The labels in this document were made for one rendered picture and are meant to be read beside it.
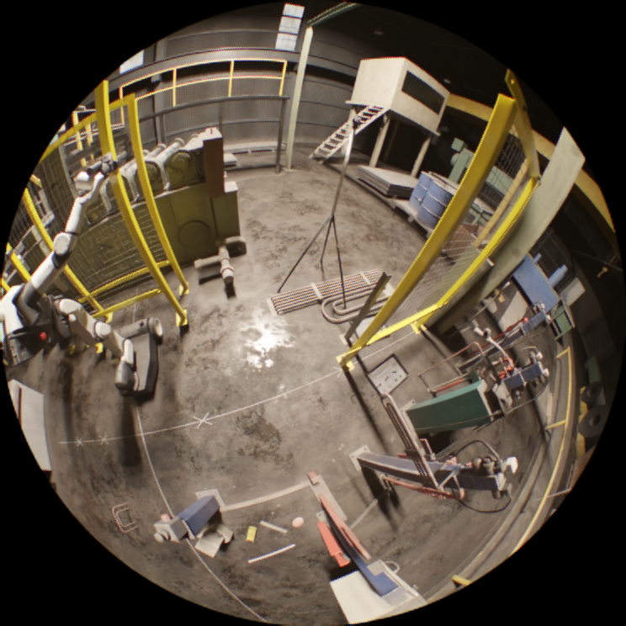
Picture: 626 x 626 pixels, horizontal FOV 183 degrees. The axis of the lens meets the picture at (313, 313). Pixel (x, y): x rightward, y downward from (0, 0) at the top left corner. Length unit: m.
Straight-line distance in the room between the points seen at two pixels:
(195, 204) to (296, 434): 2.18
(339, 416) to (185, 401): 1.20
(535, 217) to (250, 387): 2.56
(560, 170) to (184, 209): 3.19
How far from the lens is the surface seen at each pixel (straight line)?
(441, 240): 0.70
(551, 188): 1.93
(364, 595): 1.18
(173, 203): 2.12
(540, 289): 6.39
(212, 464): 1.61
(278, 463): 1.52
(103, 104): 1.21
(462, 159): 10.92
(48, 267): 0.94
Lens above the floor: 1.49
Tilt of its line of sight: 56 degrees down
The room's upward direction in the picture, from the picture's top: 15 degrees clockwise
